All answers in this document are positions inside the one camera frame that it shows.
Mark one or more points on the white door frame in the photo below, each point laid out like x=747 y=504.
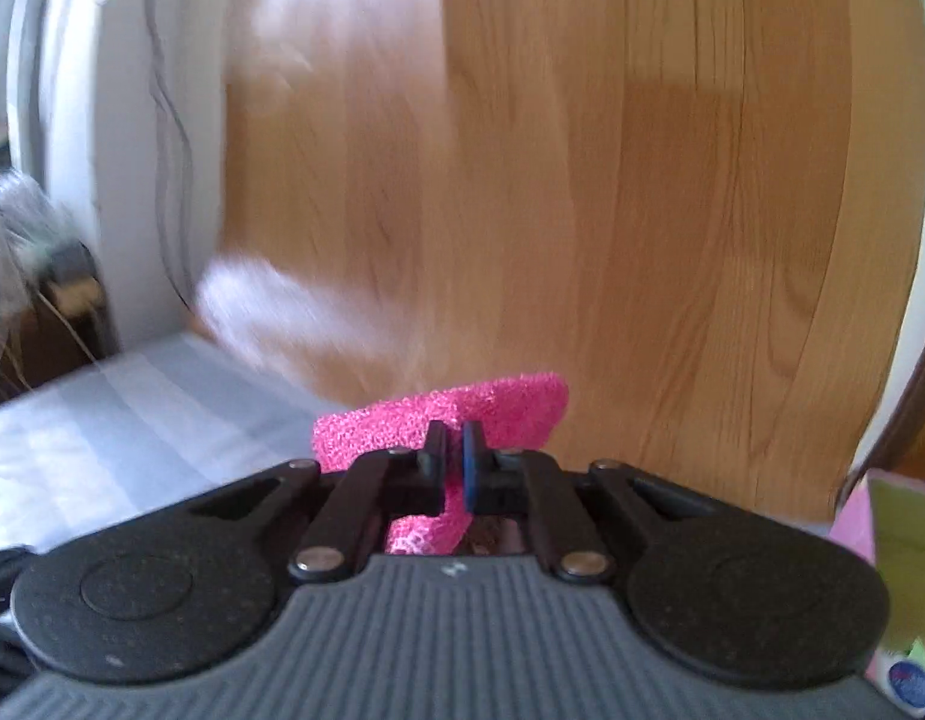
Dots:
x=64 y=90

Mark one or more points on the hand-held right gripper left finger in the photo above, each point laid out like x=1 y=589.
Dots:
x=436 y=465

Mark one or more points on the pink printed tin box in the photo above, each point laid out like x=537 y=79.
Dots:
x=901 y=540

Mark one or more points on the brown chair back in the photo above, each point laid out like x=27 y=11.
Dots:
x=894 y=420

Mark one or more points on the crumpled clear plastic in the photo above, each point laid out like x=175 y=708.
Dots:
x=19 y=217

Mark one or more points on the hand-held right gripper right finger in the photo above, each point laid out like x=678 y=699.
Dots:
x=471 y=469

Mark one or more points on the pink mesh cloth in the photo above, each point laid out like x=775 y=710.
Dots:
x=507 y=397

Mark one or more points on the wood pattern vinyl sheet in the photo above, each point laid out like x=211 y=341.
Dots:
x=582 y=202

